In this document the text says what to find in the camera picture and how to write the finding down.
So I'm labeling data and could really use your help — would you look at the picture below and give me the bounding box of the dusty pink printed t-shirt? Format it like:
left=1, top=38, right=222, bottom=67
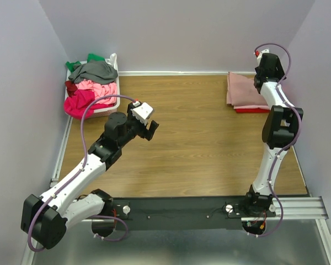
left=226, top=72, right=267, bottom=107

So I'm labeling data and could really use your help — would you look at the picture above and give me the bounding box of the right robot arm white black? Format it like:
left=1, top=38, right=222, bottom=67
left=243, top=49, right=303, bottom=216

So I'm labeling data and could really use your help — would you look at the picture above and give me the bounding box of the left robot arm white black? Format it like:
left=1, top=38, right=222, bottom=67
left=20, top=101, right=159, bottom=252

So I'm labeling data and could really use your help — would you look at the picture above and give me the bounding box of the pink t-shirt in basket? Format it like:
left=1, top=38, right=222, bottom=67
left=73, top=79, right=118, bottom=105

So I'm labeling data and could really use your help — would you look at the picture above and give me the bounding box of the grey t-shirt in basket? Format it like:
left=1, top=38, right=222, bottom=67
left=68, top=60, right=118, bottom=84

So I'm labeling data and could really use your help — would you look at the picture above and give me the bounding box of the magenta t-shirt in basket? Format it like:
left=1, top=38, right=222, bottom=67
left=63, top=89, right=116, bottom=120

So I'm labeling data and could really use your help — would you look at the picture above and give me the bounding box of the dark red t-shirt in basket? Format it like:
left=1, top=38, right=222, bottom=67
left=65, top=81, right=78, bottom=97

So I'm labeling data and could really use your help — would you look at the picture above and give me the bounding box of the green t-shirt in basket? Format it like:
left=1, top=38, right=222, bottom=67
left=65, top=53, right=105, bottom=72

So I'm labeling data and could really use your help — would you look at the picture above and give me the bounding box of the white laundry basket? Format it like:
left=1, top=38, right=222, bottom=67
left=65, top=53, right=120, bottom=118

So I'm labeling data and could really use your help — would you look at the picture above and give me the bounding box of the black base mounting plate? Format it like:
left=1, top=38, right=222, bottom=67
left=90, top=195, right=276, bottom=238

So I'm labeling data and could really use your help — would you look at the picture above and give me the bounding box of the folded light pink t-shirt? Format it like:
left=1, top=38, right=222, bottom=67
left=233, top=105, right=269, bottom=110

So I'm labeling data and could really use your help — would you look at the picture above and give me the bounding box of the folded red t-shirt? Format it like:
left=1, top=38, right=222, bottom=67
left=235, top=108, right=270, bottom=114

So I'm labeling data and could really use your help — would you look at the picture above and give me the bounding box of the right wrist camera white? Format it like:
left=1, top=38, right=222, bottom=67
left=254, top=49, right=270, bottom=61

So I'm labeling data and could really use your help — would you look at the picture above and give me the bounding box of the aluminium frame rail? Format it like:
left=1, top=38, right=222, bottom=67
left=19, top=115, right=331, bottom=265

